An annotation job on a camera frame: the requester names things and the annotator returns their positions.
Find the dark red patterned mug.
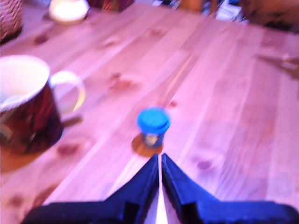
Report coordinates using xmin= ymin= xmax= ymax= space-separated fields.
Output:
xmin=0 ymin=55 xmax=86 ymax=156

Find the blue coffee capsule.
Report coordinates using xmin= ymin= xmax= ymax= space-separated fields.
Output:
xmin=136 ymin=106 xmax=172 ymax=149

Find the dark floral tissue box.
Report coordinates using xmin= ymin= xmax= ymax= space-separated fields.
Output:
xmin=88 ymin=0 xmax=135 ymax=12

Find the wicker basket with handle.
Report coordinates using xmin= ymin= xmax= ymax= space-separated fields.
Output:
xmin=0 ymin=0 xmax=24 ymax=43

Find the small white round camera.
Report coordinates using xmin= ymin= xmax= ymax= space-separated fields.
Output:
xmin=48 ymin=0 xmax=90 ymax=25

